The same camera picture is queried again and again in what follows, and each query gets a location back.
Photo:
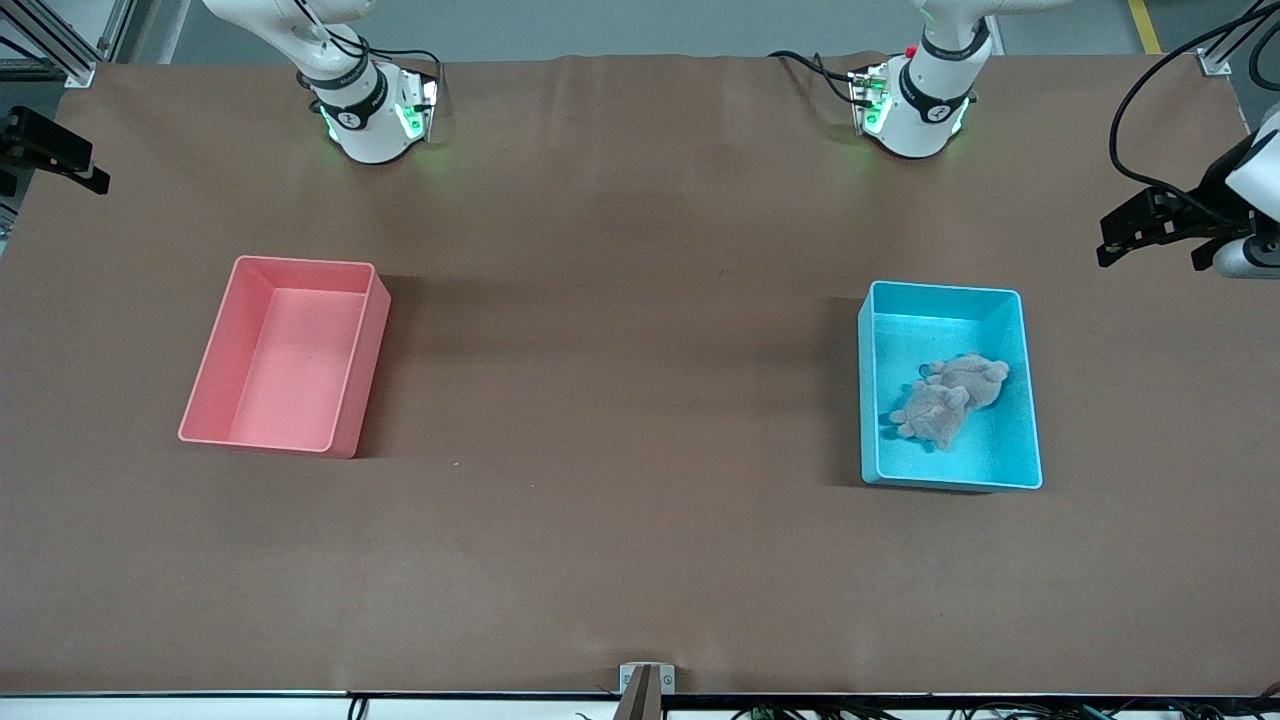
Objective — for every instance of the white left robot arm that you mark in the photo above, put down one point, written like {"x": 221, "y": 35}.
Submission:
{"x": 925, "y": 110}

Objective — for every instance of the grey metal bracket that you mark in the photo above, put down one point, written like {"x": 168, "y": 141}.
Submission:
{"x": 627, "y": 680}

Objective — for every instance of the black table edge strip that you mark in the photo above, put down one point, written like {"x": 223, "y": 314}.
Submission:
{"x": 900, "y": 697}

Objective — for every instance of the aluminium frame profile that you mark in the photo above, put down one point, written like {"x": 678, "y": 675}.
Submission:
{"x": 75, "y": 68}
{"x": 1215, "y": 63}

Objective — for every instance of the pink plastic box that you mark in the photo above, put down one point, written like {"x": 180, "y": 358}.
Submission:
{"x": 290, "y": 400}

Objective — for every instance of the blue plastic box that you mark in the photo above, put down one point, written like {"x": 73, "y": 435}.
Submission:
{"x": 1010, "y": 460}

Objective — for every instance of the brown table mat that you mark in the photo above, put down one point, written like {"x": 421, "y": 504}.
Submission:
{"x": 640, "y": 560}

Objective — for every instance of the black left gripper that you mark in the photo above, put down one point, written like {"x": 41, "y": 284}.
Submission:
{"x": 1203, "y": 207}

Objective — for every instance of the brown mounting post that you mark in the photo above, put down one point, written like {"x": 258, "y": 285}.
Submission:
{"x": 640, "y": 702}

